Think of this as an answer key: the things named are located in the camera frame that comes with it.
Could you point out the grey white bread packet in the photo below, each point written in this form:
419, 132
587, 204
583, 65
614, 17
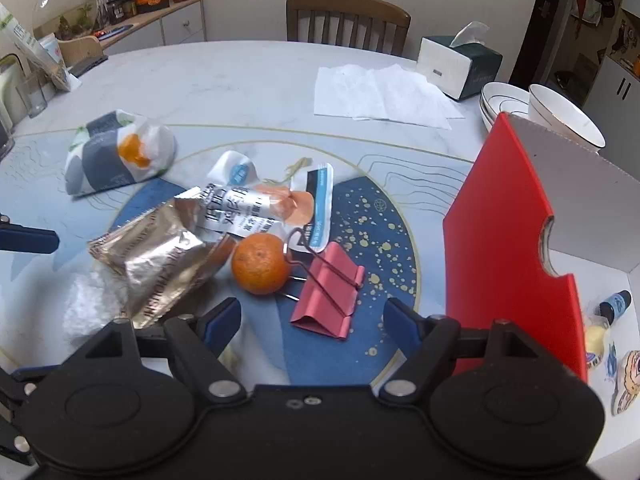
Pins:
100, 155

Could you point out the white marble desktop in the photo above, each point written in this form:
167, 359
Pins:
225, 85

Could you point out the crumpled clear plastic bag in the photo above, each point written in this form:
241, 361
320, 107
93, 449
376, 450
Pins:
90, 305

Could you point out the red white hanging bag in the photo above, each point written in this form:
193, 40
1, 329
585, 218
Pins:
592, 5

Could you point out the clear glass dome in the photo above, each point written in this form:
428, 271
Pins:
62, 12

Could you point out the cartoon face plush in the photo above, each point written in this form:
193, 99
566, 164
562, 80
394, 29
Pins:
629, 385

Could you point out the white bowl gold rim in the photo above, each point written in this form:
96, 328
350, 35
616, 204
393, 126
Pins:
565, 115

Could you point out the yellow bun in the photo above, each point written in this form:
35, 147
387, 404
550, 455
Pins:
596, 342

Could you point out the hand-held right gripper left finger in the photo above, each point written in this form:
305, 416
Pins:
222, 321

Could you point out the long clear bag green label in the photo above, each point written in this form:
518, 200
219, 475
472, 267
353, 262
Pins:
35, 55

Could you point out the red cardboard box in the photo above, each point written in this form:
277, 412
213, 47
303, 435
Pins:
500, 235

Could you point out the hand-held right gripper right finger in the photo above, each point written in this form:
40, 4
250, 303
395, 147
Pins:
400, 325

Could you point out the orange mandarin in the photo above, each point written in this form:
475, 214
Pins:
260, 264

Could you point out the small dark bottle blue label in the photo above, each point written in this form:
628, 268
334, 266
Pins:
616, 305

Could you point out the light wooden board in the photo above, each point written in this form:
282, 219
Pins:
80, 50

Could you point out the gold foil bag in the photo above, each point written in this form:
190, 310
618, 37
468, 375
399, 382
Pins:
160, 260

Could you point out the brown wooden chair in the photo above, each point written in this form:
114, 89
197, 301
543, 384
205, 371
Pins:
345, 20

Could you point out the dark glass jar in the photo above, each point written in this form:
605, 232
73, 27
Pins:
116, 10

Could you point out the green white tissue box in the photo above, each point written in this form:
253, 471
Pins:
450, 65

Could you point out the unfolded white paper napkin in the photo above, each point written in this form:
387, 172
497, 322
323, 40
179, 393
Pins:
380, 92

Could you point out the white wooden sideboard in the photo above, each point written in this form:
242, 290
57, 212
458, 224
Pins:
175, 25

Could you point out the blue printed table mat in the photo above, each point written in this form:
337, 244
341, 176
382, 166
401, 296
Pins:
380, 220

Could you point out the torn white snack wrapper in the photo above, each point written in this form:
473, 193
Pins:
235, 205

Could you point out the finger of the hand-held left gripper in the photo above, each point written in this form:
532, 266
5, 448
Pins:
30, 241
14, 405

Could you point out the blue oval pad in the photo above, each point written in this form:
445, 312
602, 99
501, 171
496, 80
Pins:
115, 31

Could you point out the small clear glass cup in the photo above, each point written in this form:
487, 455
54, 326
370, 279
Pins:
32, 95

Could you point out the pink binder clip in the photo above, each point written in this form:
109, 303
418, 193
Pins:
330, 300

